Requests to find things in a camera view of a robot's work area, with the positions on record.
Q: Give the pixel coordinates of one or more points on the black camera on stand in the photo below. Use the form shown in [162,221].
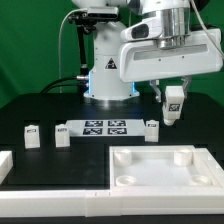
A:
[87,18]

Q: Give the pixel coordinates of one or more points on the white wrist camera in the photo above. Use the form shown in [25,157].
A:
[140,31]

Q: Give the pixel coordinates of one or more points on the white U-shaped obstacle fence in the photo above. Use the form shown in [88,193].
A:
[115,201]

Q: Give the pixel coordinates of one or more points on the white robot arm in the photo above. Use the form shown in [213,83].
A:
[145,40]

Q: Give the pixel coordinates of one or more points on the white fiducial marker base plate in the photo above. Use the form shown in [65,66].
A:
[111,127]

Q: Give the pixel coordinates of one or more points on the white square tabletop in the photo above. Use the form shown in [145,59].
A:
[163,166]

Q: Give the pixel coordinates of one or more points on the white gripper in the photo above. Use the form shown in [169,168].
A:
[144,61]

